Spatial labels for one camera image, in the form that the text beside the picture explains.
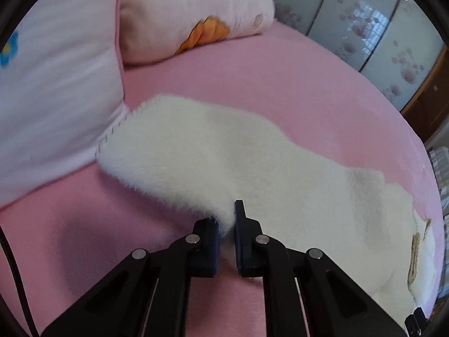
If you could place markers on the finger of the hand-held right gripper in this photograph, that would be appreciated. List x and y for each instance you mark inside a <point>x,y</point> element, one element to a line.
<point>417,323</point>

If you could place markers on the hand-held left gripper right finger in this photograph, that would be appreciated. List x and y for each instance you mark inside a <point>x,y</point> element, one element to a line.
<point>239,242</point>

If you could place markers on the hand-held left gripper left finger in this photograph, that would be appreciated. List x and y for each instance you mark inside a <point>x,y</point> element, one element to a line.
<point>212,247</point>

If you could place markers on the white fleece garment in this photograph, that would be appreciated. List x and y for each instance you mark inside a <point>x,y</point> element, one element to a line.
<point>217,154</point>

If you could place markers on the striped folded bedding pile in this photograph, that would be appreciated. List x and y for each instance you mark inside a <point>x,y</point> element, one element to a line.
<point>440,179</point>

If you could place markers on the pink bed sheet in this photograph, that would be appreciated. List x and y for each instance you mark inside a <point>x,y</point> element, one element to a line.
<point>280,87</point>

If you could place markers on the large pale pink pillow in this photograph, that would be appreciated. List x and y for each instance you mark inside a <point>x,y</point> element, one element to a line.
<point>59,87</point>

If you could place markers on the brown wooden door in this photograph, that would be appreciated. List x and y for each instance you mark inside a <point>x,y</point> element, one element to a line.
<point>432,101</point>

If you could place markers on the pink pillow with flower print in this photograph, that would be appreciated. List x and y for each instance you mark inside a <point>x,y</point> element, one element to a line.
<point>182,14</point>

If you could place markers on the floral sliding door wardrobe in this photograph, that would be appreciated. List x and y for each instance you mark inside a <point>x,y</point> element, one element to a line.
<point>350,24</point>

